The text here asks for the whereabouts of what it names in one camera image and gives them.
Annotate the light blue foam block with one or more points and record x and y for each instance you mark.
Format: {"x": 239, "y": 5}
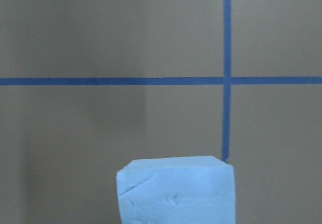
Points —
{"x": 196, "y": 189}

